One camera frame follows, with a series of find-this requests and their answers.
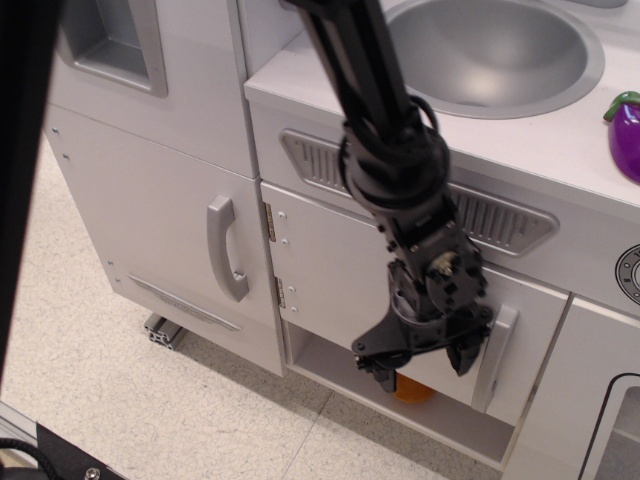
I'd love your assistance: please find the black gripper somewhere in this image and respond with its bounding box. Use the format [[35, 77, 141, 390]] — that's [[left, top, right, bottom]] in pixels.
[[352, 304, 494, 394]]

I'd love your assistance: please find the white cabinet door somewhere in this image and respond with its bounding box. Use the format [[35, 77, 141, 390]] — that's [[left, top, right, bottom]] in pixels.
[[261, 183, 568, 424]]

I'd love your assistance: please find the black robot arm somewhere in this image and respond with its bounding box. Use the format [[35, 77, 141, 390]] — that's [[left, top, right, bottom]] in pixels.
[[295, 1, 493, 393]]

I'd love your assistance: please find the white toy kitchen cabinet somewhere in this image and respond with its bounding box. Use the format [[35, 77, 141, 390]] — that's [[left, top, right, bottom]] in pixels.
[[245, 1, 639, 479]]

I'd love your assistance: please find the orange round toy bread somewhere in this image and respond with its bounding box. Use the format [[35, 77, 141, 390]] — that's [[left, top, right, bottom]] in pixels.
[[394, 373, 435, 404]]

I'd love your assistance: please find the silver vent grille panel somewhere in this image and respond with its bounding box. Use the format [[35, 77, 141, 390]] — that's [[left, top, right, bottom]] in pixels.
[[279, 129, 559, 257]]

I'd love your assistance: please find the lower metal door hinge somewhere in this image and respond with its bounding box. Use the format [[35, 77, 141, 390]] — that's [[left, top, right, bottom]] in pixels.
[[275, 277, 286, 309]]

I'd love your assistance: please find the metal door hinge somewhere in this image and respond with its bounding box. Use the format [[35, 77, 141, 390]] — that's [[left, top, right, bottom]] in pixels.
[[264, 202, 277, 242], [275, 277, 286, 309]]

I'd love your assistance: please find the white oven door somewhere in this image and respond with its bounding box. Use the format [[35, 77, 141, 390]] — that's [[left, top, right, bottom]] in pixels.
[[503, 297, 639, 479]]

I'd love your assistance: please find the upper metal door hinge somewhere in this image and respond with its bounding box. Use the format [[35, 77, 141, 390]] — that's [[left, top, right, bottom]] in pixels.
[[264, 202, 277, 242]]

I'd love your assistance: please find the black round oven dial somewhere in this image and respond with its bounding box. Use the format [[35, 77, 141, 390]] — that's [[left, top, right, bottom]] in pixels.
[[615, 245, 640, 304]]

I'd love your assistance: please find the silver winged emblem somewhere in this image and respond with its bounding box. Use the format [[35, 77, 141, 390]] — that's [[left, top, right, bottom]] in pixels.
[[128, 274, 243, 332]]

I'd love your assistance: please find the silver round sink basin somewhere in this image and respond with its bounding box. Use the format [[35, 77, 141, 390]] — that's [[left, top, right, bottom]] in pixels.
[[386, 1, 605, 120]]

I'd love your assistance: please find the purple toy eggplant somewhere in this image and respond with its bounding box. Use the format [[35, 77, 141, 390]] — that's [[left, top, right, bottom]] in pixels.
[[603, 91, 639, 183]]

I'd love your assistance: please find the white toy fridge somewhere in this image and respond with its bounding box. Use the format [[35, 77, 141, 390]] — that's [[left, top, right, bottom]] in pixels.
[[45, 1, 285, 374]]

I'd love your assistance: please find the silver recessed dispenser panel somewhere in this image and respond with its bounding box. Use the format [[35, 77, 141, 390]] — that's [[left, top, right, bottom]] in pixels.
[[57, 0, 168, 98]]

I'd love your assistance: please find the silver cabinet door handle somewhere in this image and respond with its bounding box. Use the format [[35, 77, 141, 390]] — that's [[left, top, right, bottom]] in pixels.
[[471, 305, 519, 413]]

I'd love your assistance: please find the silver fridge door handle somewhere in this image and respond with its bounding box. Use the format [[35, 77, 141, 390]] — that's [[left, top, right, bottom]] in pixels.
[[206, 195, 249, 303]]

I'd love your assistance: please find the aluminium extrusion rail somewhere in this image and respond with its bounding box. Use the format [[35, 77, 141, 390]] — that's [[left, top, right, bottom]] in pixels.
[[144, 313, 187, 351]]

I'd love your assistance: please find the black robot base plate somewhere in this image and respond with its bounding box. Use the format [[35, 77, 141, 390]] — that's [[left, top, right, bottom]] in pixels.
[[0, 422, 126, 480]]

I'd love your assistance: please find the black braided cable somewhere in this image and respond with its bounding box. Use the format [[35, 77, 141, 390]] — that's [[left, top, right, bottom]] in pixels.
[[0, 436, 59, 480]]

